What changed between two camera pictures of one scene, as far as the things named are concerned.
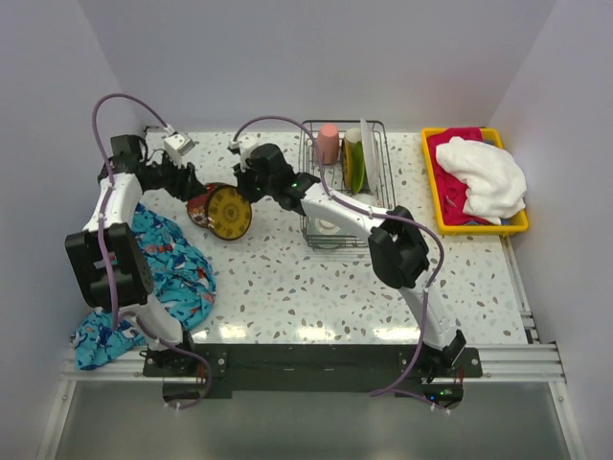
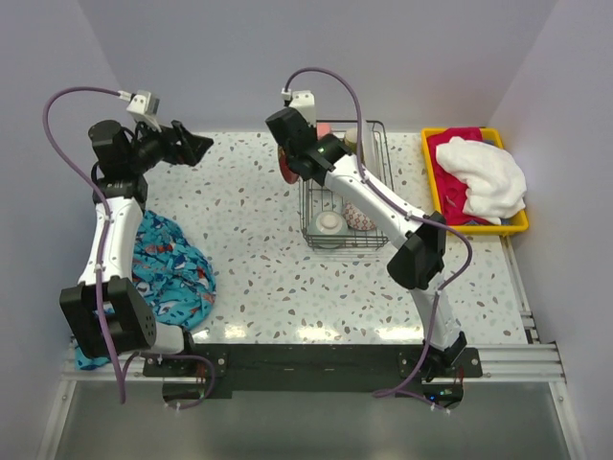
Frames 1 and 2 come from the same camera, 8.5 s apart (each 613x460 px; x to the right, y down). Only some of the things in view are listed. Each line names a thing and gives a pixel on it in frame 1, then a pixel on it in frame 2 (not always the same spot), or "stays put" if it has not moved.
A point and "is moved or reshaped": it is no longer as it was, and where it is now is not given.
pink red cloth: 449,188 stays put
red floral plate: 197,208 is moved or reshaped
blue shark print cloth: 181,278 stays put
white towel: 494,180 stays put
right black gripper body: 254,187 to 290,158
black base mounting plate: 204,370 stays put
